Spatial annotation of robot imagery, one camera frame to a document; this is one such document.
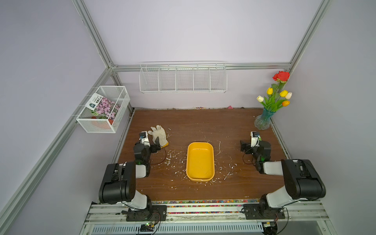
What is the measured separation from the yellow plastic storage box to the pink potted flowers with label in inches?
19.3

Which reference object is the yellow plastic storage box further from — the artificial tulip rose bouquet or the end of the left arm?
the artificial tulip rose bouquet

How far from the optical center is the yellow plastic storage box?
85 centimetres

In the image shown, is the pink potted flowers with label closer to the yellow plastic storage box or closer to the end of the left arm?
the end of the left arm

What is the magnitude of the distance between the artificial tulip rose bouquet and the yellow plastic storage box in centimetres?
45

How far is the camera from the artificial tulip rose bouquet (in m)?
0.90

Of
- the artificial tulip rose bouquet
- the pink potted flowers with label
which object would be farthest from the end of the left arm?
the artificial tulip rose bouquet

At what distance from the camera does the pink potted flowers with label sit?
28.4 inches

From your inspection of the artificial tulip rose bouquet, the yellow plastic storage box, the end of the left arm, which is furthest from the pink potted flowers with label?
the artificial tulip rose bouquet

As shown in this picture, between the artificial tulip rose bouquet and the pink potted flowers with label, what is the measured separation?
0.86 meters
